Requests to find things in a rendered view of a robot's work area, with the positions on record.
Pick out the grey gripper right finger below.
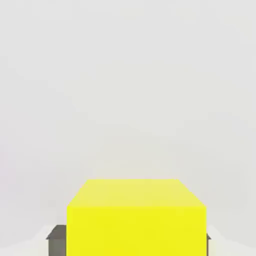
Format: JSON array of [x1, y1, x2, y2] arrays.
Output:
[[205, 224, 249, 256]]

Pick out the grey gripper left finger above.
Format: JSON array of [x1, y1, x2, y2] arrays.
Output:
[[11, 224, 68, 256]]

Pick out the small yellow cube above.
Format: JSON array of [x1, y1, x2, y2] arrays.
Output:
[[66, 178, 207, 256]]

